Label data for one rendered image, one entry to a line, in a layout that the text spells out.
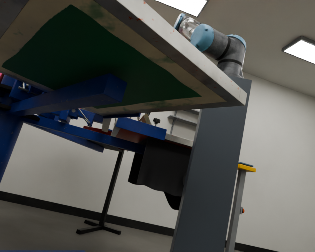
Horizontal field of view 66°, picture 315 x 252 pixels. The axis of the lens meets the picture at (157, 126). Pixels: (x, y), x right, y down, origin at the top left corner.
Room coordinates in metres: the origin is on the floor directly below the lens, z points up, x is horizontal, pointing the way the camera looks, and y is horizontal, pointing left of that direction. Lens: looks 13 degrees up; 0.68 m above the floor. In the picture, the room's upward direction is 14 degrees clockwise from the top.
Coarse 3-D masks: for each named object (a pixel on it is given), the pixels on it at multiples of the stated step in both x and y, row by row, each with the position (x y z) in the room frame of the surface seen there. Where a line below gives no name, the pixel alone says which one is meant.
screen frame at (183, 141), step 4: (116, 120) 1.39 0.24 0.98; (116, 128) 1.49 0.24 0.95; (112, 132) 1.69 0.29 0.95; (116, 132) 1.64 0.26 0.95; (168, 136) 1.44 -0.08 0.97; (172, 136) 1.45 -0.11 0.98; (176, 136) 1.45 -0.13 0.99; (168, 140) 1.46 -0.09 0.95; (172, 140) 1.45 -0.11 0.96; (176, 140) 1.45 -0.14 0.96; (180, 140) 1.46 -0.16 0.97; (184, 140) 1.46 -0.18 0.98; (188, 140) 1.47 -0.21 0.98; (180, 144) 1.49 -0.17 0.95; (184, 144) 1.46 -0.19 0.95; (188, 144) 1.47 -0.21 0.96; (192, 144) 1.47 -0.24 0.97
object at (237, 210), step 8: (240, 168) 1.68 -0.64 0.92; (248, 168) 1.67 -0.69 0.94; (240, 176) 1.71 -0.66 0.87; (240, 184) 1.71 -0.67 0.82; (240, 192) 1.71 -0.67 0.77; (240, 200) 1.71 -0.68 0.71; (232, 208) 1.74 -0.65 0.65; (240, 208) 1.72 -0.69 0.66; (232, 216) 1.73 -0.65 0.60; (232, 224) 1.71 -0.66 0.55; (232, 232) 1.71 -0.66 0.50; (232, 240) 1.71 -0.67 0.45; (232, 248) 1.71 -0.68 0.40
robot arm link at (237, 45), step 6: (228, 36) 1.00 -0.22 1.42; (234, 36) 0.98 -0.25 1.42; (228, 42) 0.96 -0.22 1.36; (234, 42) 0.97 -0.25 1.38; (240, 42) 0.98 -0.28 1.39; (228, 48) 0.97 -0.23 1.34; (234, 48) 0.97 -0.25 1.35; (240, 48) 0.98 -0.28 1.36; (222, 54) 0.99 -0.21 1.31; (228, 54) 0.99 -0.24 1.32; (234, 54) 0.98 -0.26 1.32; (240, 54) 0.99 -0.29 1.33; (240, 60) 0.99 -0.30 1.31
